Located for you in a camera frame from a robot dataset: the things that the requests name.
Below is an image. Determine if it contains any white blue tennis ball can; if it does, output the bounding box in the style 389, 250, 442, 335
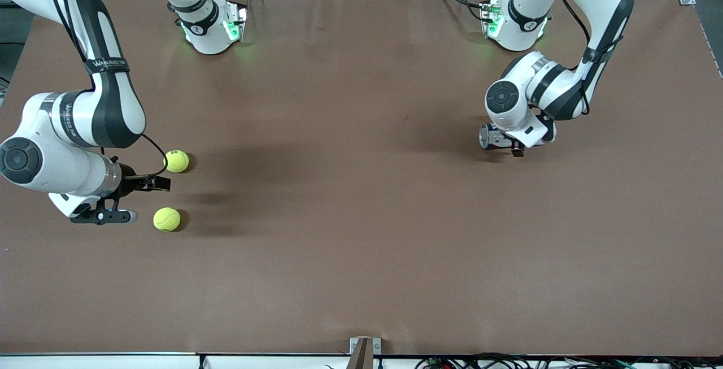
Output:
479, 123, 516, 150

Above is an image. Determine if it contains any black cable bundle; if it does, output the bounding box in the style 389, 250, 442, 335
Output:
414, 352, 723, 369

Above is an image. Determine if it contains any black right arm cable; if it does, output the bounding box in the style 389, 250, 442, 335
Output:
102, 133, 169, 179

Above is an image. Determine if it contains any metal mast bracket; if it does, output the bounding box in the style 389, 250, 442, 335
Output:
349, 337, 382, 369

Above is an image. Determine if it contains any brown table mat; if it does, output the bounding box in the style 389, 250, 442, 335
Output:
0, 0, 723, 357

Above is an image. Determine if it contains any yellow tennis ball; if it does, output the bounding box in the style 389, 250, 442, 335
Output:
164, 149, 190, 174
153, 207, 182, 233

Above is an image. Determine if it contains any white table edge rail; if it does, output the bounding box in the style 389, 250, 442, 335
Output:
0, 352, 723, 369

